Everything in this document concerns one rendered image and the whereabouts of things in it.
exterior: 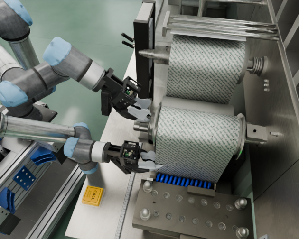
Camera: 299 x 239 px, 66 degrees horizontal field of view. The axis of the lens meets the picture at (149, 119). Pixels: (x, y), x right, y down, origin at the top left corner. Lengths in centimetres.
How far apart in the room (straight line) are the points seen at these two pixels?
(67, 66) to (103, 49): 261
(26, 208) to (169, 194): 125
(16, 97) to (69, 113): 183
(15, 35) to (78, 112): 154
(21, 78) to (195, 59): 52
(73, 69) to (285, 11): 67
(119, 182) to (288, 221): 66
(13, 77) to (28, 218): 130
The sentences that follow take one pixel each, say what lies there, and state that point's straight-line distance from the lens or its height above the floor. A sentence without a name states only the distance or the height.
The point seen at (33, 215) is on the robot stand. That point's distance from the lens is 188.
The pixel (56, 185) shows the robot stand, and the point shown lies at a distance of 190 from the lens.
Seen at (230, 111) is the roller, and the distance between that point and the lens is 85.
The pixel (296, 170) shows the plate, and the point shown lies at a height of 140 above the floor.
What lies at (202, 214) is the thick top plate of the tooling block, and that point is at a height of 103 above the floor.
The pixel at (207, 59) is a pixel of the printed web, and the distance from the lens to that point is 79.
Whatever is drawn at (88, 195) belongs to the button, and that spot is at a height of 92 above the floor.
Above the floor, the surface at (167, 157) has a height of 116.
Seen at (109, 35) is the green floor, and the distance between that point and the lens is 351.
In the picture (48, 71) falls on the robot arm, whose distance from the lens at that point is 74.
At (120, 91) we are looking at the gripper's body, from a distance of 67.
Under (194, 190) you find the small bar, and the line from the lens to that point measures 88.
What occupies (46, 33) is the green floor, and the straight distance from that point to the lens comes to 379.
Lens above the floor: 186
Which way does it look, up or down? 52 degrees down
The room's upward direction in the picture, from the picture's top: straight up
